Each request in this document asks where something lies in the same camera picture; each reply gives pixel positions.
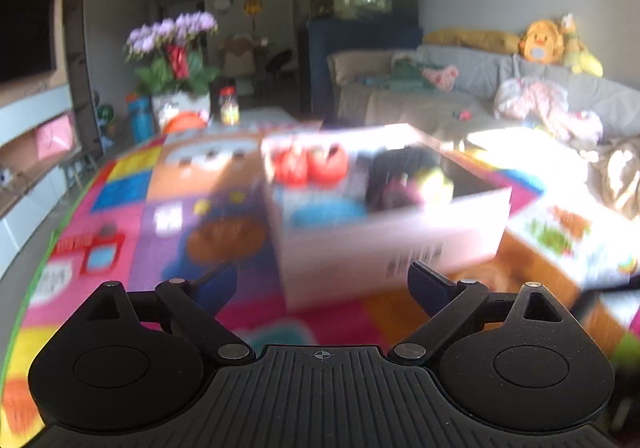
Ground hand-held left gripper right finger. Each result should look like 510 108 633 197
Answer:
389 262 576 364

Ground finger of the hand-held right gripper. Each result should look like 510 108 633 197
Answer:
575 275 640 316

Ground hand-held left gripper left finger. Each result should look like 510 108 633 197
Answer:
82 262 257 364

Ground white cardboard box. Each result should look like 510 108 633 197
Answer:
260 124 513 311

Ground black plush toy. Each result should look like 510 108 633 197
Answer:
365 148 453 211

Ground blue tissue pack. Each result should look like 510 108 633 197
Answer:
287 205 366 229

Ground red plastic toy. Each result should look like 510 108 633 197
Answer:
272 145 349 189

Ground beige blanket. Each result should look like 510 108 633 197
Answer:
590 138 640 223

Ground colourful printed play mat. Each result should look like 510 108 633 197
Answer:
0 120 640 448

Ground orange round bowl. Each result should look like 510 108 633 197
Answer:
162 110 208 131

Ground red-lidded clear jar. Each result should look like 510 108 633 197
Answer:
219 86 241 125

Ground blue thermos bottle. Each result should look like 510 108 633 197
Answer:
126 95 153 141

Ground grey sofa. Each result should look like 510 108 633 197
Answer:
327 42 640 223

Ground pink floral clothes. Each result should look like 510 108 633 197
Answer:
494 78 603 143

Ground pink cloth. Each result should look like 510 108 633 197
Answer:
422 65 460 91

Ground green clothes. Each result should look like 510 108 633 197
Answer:
390 58 436 89

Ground pink gift bag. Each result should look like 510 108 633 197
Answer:
35 114 76 161

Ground beige cushion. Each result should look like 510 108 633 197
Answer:
327 49 401 88

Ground potted purple orchid plant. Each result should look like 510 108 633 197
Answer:
124 12 221 129

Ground beige dining chair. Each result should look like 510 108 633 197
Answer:
222 35 256 78

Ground dark chair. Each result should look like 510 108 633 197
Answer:
265 49 293 78

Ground yellow green plush toy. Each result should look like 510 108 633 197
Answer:
560 14 605 77

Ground yellow pillow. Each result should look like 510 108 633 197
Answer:
424 28 523 56

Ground orange duck plush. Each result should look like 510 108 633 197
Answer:
519 19 566 63

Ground dark blue cabinet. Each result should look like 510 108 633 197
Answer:
299 19 425 119

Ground white television shelf unit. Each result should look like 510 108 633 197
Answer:
0 82 101 239

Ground black television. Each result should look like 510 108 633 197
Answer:
0 0 57 84

